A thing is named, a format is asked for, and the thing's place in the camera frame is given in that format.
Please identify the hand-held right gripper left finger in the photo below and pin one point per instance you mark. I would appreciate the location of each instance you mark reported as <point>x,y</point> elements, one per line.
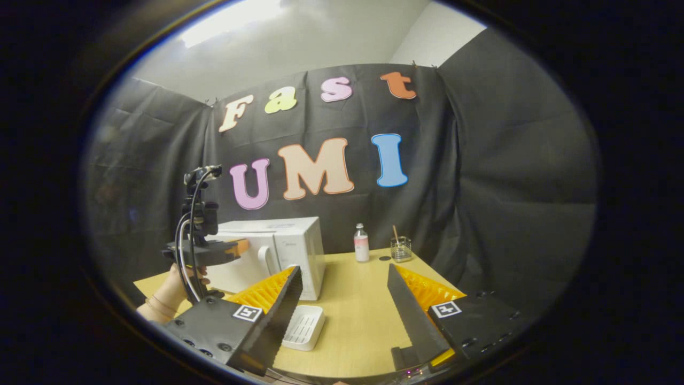
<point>283,315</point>

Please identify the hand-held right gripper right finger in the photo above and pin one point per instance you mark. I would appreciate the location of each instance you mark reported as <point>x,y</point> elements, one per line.
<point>411,321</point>

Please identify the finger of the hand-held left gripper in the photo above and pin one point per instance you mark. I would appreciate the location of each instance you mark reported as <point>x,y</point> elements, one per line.
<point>240,247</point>

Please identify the white microwave oven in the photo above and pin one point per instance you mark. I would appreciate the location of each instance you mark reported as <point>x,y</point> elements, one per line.
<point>299,251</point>

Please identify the white plastic tray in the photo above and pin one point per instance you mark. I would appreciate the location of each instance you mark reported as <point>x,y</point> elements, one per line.
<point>307,326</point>

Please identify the clear glass cup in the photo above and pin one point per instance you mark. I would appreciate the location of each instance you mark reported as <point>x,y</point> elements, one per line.
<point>401,251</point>

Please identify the small bottle with pink label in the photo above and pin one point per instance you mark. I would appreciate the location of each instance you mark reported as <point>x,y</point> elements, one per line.
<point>362,248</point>

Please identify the black backdrop cloth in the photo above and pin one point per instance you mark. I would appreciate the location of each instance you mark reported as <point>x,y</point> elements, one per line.
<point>481,160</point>

